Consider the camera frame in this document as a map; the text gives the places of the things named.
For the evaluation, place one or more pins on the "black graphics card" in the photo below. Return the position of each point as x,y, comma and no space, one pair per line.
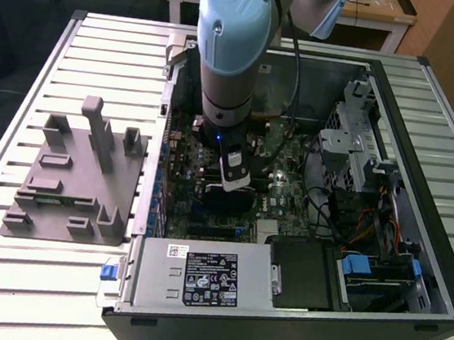
215,201

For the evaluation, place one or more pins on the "green motherboard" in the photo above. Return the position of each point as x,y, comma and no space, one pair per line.
296,170

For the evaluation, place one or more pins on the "short black expansion slot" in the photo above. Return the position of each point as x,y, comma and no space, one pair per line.
211,232

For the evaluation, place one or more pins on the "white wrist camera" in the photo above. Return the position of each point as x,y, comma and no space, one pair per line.
236,175

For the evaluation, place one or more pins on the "black plastic bay cover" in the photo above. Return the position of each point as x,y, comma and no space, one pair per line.
301,273

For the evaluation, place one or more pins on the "long black expansion slot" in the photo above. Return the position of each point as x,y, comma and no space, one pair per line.
260,184

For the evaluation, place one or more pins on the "silver power supply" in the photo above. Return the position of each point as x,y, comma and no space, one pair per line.
158,269

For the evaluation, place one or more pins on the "black PC case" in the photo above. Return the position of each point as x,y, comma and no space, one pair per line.
257,337

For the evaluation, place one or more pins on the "small black box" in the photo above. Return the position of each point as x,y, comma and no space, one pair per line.
407,5

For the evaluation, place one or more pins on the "grey parts rack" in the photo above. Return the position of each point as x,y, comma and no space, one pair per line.
85,186

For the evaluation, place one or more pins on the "blue disk carrier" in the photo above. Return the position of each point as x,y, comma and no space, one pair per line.
356,267

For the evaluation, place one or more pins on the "blue case latch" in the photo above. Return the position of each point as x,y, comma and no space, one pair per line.
109,271

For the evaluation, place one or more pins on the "white barcode sticker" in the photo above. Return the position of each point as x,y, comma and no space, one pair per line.
177,251

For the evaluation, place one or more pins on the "metal drive cage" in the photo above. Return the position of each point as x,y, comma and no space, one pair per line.
336,143

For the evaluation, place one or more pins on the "silver chipset heatsink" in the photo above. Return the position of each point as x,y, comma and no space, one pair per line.
267,229

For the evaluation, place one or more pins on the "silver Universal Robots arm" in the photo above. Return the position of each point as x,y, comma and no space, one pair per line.
231,23

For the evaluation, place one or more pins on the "black power supply label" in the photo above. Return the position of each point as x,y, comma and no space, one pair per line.
212,279

